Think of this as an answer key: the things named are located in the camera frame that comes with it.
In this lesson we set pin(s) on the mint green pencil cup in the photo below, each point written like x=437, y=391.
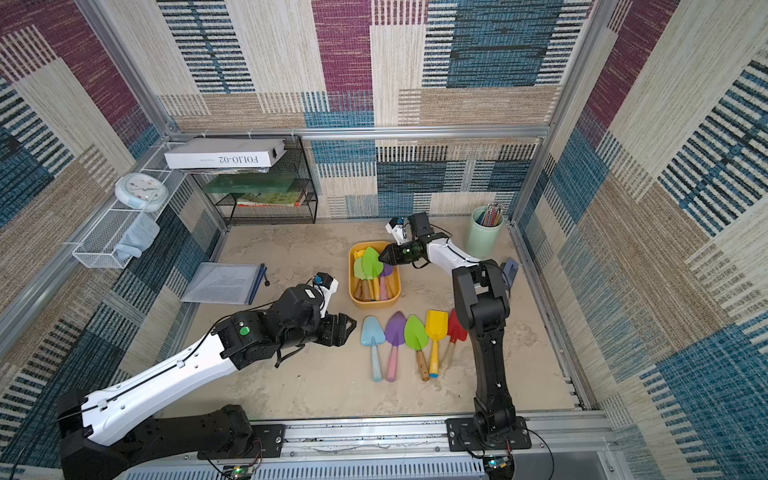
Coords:
x=480, y=241

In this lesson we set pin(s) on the green book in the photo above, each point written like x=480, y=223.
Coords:
x=249, y=183

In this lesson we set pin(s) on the red shovel wooden handle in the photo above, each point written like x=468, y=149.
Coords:
x=456, y=333

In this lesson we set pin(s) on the black wire mesh shelf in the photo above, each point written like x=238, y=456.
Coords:
x=295, y=162

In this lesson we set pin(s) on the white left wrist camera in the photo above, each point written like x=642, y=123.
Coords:
x=327, y=285

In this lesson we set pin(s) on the yellow plastic storage box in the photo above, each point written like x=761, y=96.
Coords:
x=379, y=246

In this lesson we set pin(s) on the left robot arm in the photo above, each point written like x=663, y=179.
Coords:
x=108, y=431

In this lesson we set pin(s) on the white folio box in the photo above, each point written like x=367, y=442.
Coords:
x=217, y=153

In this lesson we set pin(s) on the white wire basket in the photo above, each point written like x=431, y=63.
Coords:
x=96, y=249

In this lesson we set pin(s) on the light blue cloth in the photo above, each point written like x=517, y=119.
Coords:
x=137, y=238

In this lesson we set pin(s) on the yellow square shovel yellow handle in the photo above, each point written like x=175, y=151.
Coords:
x=436, y=329

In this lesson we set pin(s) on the purple pointed shovel pink handle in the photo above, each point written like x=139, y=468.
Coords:
x=386, y=285

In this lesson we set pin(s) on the light blue shovel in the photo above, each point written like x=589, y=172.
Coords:
x=372, y=336

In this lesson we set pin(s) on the green pointed shovel wooden handle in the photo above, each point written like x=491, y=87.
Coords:
x=416, y=339

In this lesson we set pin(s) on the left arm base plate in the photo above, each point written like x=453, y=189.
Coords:
x=265, y=441

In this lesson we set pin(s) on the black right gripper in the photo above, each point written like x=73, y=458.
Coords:
x=395, y=252

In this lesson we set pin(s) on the colourful picture book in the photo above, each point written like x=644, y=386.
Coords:
x=269, y=199

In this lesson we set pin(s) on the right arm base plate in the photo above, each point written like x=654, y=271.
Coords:
x=465, y=435

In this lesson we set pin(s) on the white round clock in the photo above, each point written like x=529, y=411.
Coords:
x=141, y=192

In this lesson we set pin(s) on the coloured pencils in cup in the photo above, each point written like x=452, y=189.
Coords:
x=491, y=216

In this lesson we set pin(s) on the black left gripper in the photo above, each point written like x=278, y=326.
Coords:
x=336, y=332

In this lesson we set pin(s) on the green shovel orange handle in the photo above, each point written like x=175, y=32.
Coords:
x=372, y=268

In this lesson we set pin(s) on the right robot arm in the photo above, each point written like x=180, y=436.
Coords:
x=481, y=305

